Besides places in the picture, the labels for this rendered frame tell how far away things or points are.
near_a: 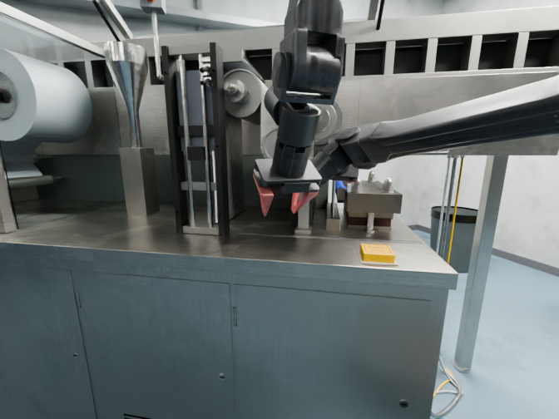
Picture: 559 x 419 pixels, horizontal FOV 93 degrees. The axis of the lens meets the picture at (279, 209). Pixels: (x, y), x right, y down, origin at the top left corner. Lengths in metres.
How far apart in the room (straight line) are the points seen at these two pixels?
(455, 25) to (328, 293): 1.09
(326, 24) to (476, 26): 1.05
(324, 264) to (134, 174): 0.84
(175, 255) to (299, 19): 0.58
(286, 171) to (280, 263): 0.28
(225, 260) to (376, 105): 0.88
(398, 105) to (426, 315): 0.82
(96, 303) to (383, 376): 0.83
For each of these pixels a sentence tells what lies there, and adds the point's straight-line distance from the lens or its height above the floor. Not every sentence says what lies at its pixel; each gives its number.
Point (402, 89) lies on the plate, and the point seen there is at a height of 1.40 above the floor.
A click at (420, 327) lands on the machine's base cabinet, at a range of 0.77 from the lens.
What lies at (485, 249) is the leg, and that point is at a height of 0.69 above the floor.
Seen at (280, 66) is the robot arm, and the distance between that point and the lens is 0.37.
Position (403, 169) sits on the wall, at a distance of 4.18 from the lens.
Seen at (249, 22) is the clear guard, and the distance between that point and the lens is 1.37.
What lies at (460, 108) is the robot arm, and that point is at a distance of 0.46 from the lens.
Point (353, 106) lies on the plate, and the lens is 1.22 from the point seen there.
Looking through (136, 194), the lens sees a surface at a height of 0.99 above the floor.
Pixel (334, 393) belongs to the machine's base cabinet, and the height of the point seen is 0.52.
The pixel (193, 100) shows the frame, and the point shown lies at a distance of 0.89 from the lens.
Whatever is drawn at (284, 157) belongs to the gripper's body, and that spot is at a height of 1.15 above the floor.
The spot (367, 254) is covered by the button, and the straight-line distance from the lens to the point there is 0.66.
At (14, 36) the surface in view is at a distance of 1.33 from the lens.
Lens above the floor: 1.15
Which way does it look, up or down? 12 degrees down
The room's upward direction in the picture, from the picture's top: straight up
